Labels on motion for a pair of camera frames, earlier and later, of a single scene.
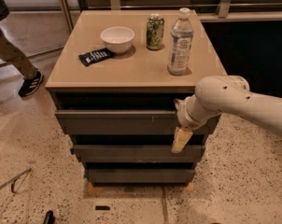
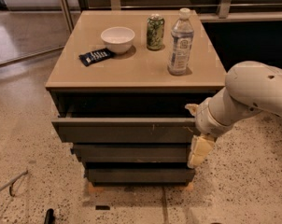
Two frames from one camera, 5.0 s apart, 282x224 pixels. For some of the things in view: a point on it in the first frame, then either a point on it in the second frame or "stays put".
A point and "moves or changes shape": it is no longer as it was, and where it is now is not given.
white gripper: (183, 116) to (207, 120)
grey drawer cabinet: (114, 80) stays put
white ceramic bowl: (118, 39) stays put
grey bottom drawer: (139, 175) stays put
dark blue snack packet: (94, 56) stays put
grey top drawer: (124, 122) moves or changes shape
